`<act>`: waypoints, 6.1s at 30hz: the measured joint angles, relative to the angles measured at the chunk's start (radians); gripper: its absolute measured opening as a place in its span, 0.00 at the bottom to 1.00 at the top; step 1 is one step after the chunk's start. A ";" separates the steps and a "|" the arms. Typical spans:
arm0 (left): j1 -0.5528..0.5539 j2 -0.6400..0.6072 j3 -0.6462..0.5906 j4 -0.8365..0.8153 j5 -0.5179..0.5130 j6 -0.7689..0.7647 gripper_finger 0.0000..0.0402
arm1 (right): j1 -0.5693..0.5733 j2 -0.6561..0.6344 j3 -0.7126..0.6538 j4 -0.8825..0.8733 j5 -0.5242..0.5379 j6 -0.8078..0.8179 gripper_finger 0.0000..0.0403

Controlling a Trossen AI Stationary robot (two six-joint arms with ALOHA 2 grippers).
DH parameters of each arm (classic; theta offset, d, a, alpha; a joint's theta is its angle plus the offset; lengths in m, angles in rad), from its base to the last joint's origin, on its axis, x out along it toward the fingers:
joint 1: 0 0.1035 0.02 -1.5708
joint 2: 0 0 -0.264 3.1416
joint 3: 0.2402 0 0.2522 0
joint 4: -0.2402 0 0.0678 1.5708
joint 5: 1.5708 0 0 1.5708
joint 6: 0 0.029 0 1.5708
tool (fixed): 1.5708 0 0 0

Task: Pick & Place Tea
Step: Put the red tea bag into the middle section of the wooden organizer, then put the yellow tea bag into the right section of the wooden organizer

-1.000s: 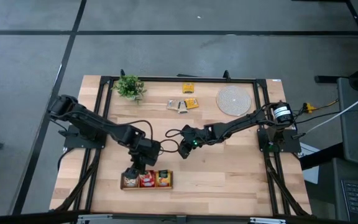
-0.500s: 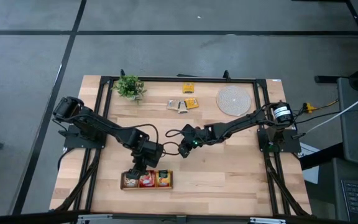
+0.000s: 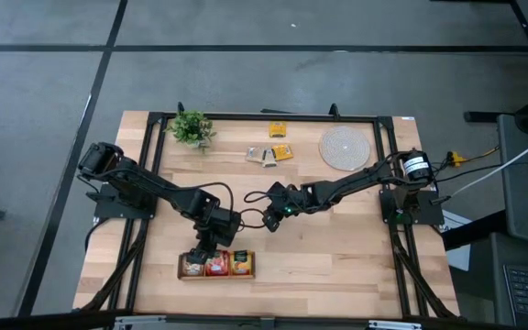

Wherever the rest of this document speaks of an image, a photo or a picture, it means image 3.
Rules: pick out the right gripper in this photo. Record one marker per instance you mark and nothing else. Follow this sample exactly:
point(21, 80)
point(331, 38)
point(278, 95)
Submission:
point(284, 199)

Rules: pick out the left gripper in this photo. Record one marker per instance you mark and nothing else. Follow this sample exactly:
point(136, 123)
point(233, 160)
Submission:
point(220, 227)

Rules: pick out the yellow mango tea packet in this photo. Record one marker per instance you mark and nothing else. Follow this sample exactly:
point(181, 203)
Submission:
point(242, 263)
point(282, 151)
point(278, 129)

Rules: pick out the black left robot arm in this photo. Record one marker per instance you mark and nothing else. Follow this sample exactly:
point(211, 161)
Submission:
point(154, 185)

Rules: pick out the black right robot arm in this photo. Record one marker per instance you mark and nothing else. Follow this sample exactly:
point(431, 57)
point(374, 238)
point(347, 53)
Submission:
point(351, 181)

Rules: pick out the wooden tea organizer box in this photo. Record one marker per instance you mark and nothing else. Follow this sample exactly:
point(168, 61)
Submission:
point(216, 278)

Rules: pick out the green potted plant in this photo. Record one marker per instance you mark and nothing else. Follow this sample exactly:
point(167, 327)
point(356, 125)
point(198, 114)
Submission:
point(192, 129)

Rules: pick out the white paper sheet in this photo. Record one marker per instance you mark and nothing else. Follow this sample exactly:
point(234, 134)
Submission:
point(458, 256)

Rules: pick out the black slanted bar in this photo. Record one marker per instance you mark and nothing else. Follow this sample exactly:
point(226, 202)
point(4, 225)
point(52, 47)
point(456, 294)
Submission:
point(475, 231)

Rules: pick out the dark grey desk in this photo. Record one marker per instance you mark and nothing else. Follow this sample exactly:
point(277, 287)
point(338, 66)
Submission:
point(488, 284)

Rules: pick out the grey side table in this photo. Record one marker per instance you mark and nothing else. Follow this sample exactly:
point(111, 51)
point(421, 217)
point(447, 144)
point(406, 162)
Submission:
point(525, 206)

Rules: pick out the silver bracket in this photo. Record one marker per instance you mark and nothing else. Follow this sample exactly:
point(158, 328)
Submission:
point(140, 322)
point(394, 325)

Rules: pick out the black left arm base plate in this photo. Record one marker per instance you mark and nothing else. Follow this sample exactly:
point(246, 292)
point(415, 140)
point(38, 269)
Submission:
point(106, 208)

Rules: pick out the black metal table frame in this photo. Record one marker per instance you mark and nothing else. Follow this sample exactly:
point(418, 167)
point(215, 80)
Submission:
point(291, 117)

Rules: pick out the black frame bracket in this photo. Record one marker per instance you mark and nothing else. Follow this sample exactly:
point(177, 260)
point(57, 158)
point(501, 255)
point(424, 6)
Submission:
point(180, 109)
point(334, 111)

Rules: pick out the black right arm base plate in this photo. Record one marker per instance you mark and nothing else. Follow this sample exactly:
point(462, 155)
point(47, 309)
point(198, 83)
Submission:
point(431, 215)

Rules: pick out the black bottom rail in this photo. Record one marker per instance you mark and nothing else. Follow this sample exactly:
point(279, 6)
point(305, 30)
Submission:
point(39, 321)

